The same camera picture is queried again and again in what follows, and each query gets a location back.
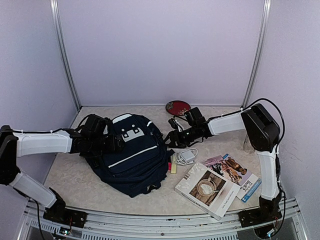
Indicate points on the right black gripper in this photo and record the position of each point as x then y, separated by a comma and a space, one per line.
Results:
177, 139

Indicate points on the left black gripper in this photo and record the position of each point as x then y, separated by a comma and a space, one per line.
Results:
112, 147

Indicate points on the navy blue backpack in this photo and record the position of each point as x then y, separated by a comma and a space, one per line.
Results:
141, 165

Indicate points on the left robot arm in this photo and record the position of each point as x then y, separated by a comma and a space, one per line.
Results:
93, 135

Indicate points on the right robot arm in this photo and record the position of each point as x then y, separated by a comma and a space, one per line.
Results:
264, 135

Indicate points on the yellow highlighter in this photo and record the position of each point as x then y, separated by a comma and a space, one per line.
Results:
173, 169

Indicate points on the pink black highlighter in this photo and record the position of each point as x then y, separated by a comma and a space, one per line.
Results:
169, 165

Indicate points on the red floral round dish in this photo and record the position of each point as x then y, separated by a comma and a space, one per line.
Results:
177, 107

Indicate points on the pink magazine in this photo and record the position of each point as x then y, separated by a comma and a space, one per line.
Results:
215, 164

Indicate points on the white coffee cover book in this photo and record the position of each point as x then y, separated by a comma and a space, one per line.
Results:
208, 190

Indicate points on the dog cover booklet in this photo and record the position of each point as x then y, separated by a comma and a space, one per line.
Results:
237, 173

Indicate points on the beige ceramic mug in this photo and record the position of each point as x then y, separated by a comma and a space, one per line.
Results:
247, 147

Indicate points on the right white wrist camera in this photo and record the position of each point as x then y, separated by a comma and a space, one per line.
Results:
175, 123

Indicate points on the white charger with cable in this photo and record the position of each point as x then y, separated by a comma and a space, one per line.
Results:
186, 157

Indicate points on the front aluminium rail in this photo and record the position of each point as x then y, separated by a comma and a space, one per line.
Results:
101, 225

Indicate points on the left aluminium frame post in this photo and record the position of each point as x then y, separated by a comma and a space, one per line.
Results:
63, 53

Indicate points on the aluminium frame post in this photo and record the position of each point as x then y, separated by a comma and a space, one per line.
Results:
258, 52
63, 53

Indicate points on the right aluminium frame post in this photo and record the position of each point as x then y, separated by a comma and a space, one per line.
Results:
258, 52

